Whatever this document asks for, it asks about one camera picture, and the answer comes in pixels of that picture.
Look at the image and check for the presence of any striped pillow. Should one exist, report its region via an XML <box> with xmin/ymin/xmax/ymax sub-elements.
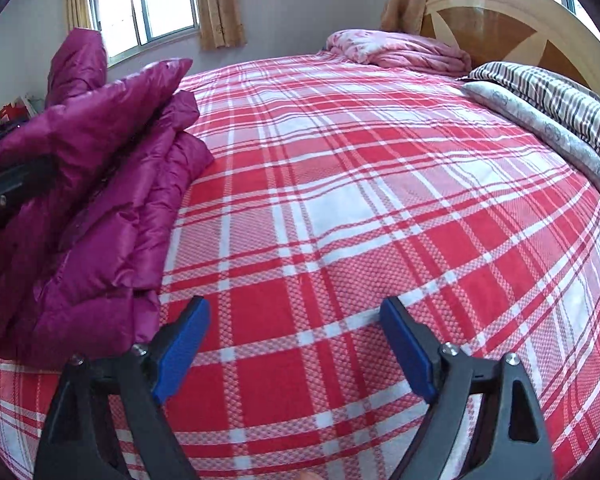
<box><xmin>462</xmin><ymin>61</ymin><xmax>600</xmax><ymax>181</ymax></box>

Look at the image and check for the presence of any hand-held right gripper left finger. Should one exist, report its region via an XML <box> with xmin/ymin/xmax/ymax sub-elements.
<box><xmin>32</xmin><ymin>296</ymin><xmax>212</xmax><ymax>480</ymax></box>

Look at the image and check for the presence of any red plaid bed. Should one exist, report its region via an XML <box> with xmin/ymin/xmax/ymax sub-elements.
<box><xmin>0</xmin><ymin>52</ymin><xmax>600</xmax><ymax>480</ymax></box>

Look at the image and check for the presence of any pink folded quilt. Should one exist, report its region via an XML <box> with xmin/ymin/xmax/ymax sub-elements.
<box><xmin>326</xmin><ymin>29</ymin><xmax>473</xmax><ymax>77</ymax></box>

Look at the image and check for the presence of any magenta down jacket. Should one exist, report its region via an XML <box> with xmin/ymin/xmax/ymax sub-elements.
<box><xmin>0</xmin><ymin>27</ymin><xmax>216</xmax><ymax>373</ymax></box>

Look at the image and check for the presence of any wooden bed headboard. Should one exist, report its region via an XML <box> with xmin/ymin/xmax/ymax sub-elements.
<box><xmin>420</xmin><ymin>0</ymin><xmax>600</xmax><ymax>111</ymax></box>

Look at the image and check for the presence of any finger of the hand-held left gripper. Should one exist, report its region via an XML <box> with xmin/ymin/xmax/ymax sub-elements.
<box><xmin>0</xmin><ymin>154</ymin><xmax>58</xmax><ymax>233</ymax></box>

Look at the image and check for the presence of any white patterned pillow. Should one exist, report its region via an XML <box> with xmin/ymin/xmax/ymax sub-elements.
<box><xmin>460</xmin><ymin>80</ymin><xmax>600</xmax><ymax>206</ymax></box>

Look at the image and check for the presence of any sliding glass window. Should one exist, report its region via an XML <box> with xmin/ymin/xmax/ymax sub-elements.
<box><xmin>87</xmin><ymin>0</ymin><xmax>202</xmax><ymax>68</ymax></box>

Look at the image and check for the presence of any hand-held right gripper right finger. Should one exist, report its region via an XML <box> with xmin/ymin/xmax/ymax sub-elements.
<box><xmin>378</xmin><ymin>296</ymin><xmax>556</xmax><ymax>480</ymax></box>

